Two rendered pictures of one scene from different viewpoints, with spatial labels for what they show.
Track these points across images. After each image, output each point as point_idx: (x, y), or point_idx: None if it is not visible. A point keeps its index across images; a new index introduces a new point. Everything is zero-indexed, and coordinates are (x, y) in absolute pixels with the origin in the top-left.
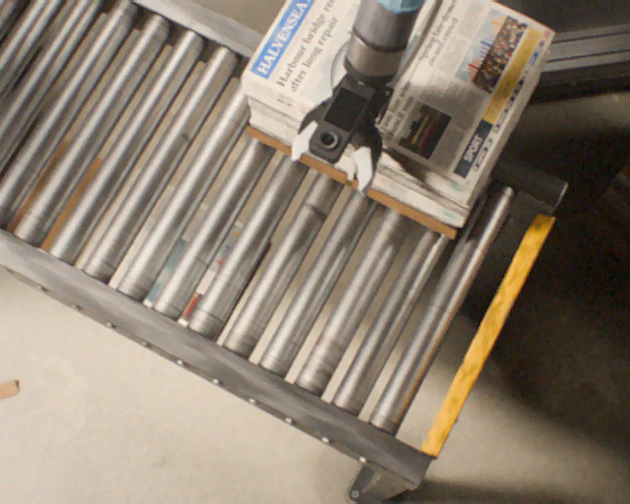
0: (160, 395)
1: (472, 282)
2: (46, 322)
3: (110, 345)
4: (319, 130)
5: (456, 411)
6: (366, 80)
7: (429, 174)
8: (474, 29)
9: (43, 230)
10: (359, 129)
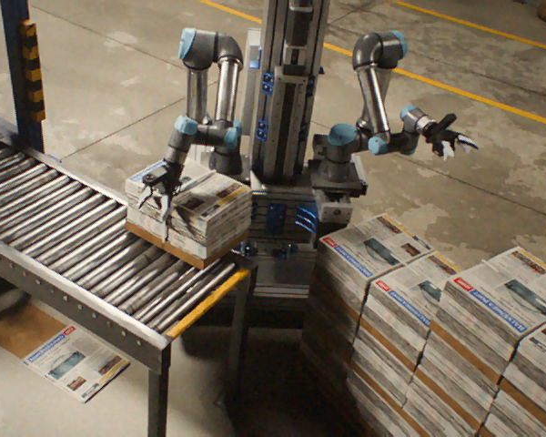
0: (45, 423)
1: (208, 290)
2: None
3: (26, 397)
4: (147, 174)
5: (187, 322)
6: (169, 162)
7: (191, 218)
8: (221, 183)
9: (21, 246)
10: (164, 186)
